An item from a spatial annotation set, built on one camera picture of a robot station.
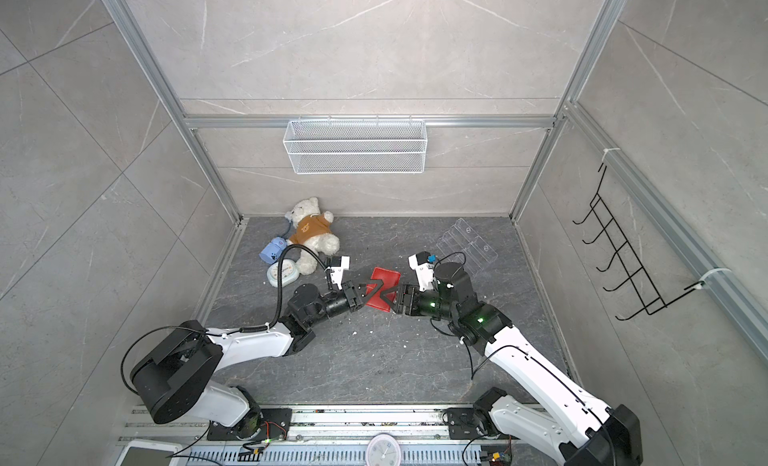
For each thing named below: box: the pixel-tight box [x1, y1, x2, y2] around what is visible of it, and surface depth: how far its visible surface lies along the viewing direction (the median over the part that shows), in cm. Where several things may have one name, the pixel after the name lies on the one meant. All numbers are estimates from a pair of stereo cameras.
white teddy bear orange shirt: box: [284, 197, 340, 275], surface depth 107 cm
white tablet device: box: [115, 439, 182, 466], surface depth 67 cm
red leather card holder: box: [366, 266, 401, 313], surface depth 76 cm
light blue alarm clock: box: [266, 258, 299, 287], surface depth 102 cm
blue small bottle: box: [258, 237, 287, 265], surface depth 106 cm
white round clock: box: [365, 432, 402, 466], surface depth 69 cm
